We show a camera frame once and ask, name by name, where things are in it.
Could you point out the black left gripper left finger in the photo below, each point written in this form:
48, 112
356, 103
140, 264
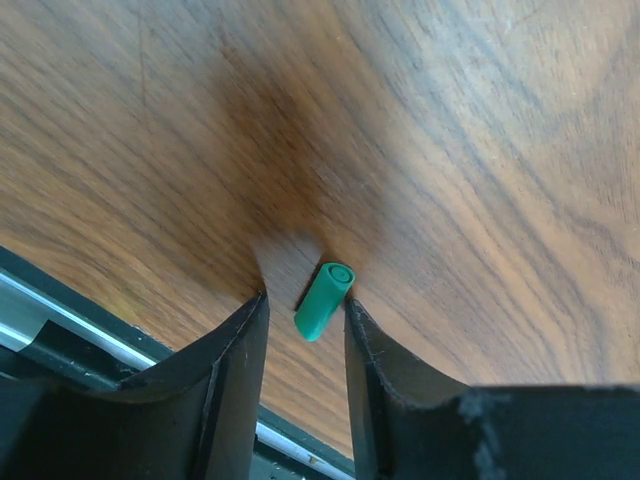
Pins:
70, 410

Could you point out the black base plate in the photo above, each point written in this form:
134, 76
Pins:
138, 350

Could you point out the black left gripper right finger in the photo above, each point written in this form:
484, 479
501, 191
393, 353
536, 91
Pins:
412, 421

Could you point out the dark green pen cap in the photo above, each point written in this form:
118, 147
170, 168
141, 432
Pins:
326, 293

